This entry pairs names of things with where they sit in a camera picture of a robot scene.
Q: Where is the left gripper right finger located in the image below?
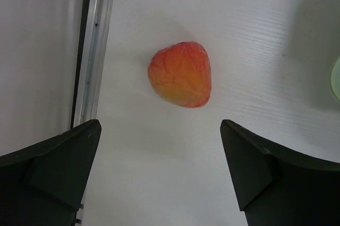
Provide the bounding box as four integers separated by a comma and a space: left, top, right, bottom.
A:
220, 120, 339, 225

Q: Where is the left aluminium table rail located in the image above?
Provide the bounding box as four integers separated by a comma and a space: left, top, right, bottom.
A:
70, 0, 119, 226

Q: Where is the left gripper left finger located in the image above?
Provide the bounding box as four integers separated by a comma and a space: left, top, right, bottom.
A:
1, 119, 101, 225

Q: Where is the green scalloped fruit bowl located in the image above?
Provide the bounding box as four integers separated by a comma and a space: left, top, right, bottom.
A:
330, 57, 340, 100

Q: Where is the red-orange fake peach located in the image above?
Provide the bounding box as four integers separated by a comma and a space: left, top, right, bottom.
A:
147, 41, 212, 108

